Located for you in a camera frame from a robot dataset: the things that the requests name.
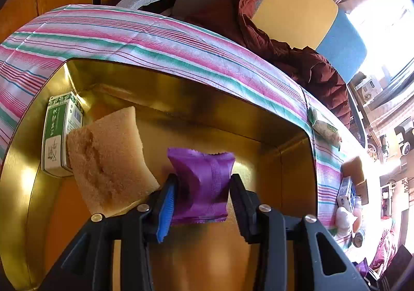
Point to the maroon jacket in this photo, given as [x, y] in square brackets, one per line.
[307, 74]

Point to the yellow cushion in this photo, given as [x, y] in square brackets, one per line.
[294, 9]

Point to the tan sponge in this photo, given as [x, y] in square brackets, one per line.
[110, 161]

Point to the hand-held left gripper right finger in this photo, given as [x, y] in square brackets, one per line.
[241, 210]

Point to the gold metal tin box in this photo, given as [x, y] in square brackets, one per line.
[200, 110]

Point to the blue cushion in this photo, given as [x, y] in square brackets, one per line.
[344, 45]

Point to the brown cardboard piece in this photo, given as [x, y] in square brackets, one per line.
[353, 168]

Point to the purple snack packet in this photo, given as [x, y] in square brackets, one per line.
[203, 181]
[362, 267]

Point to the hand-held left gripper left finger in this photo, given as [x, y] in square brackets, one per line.
[166, 213]

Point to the green and white snack packet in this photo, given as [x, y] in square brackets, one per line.
[325, 127]

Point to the blue tissue pack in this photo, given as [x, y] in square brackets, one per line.
[345, 192]

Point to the striped pink green tablecloth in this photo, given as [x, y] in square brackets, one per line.
[129, 35]

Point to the white cardboard box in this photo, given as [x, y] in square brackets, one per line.
[368, 89]

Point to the small round can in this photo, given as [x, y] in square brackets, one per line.
[359, 238]

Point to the green and white small carton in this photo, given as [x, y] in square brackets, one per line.
[58, 135]

